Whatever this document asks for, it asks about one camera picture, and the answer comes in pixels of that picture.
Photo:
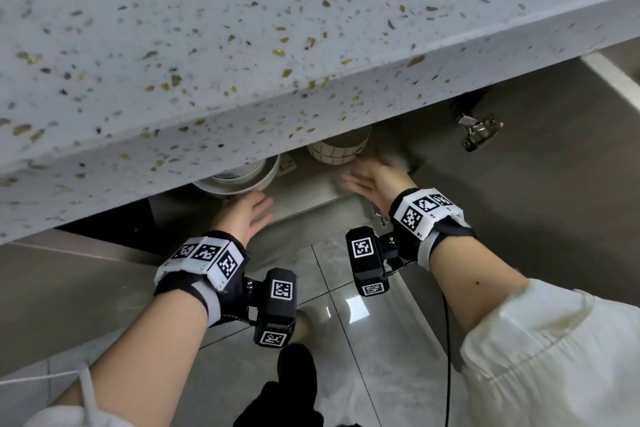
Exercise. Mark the person's right hand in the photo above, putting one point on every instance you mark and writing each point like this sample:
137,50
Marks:
382,186

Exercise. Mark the person's left hand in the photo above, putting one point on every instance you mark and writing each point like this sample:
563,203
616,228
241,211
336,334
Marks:
242,219

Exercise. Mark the person's left thumb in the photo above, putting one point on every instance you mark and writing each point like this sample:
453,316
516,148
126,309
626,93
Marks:
262,211

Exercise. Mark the person's right thumb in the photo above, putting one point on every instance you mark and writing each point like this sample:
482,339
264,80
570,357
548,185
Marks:
356,181

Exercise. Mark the person's right forearm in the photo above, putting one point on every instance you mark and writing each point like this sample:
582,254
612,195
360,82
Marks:
475,281

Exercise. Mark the person's left forearm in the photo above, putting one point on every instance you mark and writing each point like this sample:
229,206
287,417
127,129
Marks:
145,346

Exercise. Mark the stack of beige cups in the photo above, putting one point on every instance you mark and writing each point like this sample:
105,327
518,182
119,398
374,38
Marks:
340,147

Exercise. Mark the stack of white bowls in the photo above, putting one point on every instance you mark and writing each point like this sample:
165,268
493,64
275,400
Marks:
240,180

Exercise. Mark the small metal cabinet hinge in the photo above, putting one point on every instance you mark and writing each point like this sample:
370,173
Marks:
379,216

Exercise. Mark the grey cabinet shelf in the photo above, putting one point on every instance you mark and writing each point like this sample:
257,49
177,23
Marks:
310,191

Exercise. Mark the left marker wrist band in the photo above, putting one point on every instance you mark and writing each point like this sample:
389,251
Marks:
205,261

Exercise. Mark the marker wrist band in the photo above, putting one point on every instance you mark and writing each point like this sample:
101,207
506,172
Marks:
425,214
205,261

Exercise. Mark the right marker wrist band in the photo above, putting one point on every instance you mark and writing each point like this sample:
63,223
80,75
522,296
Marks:
425,214

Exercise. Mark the person's black shoe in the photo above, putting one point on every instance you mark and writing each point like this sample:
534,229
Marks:
290,391

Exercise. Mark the grey cabinet door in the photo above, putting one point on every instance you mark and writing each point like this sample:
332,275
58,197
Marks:
550,166
60,291

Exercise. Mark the white left sleeve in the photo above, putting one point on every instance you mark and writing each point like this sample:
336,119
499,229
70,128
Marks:
85,406

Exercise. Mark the white sleeve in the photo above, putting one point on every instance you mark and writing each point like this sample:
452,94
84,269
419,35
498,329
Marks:
555,356
85,406

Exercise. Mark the white right sleeve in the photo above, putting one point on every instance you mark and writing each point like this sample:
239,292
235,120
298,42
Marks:
555,356

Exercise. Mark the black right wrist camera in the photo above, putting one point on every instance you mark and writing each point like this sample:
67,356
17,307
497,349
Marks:
367,261

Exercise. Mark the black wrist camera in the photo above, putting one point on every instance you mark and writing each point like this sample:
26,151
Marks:
275,306
367,261

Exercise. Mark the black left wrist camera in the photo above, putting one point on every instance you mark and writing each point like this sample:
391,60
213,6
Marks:
275,306

